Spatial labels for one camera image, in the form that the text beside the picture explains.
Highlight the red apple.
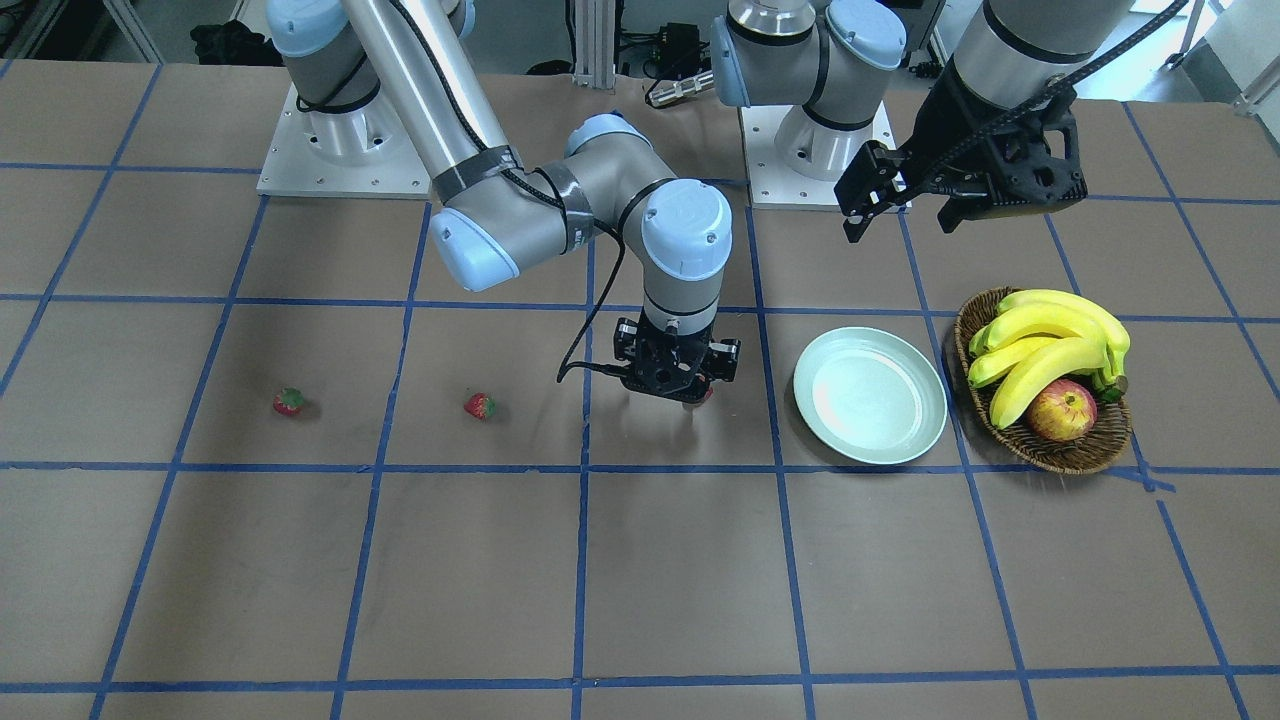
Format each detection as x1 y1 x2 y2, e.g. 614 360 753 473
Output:
1023 378 1100 443

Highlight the light green plate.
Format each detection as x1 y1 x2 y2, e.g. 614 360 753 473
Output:
792 327 948 466

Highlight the aluminium profile post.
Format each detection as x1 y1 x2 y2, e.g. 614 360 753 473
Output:
567 0 618 94

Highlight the yellow banana bunch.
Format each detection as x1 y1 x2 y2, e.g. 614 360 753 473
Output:
961 290 1132 430

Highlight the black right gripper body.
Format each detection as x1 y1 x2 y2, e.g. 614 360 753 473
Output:
613 316 741 401

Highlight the wicker basket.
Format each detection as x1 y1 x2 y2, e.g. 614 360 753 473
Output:
945 286 1132 475

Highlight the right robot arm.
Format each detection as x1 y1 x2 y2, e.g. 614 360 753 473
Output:
266 1 740 404

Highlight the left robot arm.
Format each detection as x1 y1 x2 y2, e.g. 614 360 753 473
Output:
710 1 1129 242

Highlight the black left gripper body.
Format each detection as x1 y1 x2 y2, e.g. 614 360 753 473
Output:
905 70 1088 217

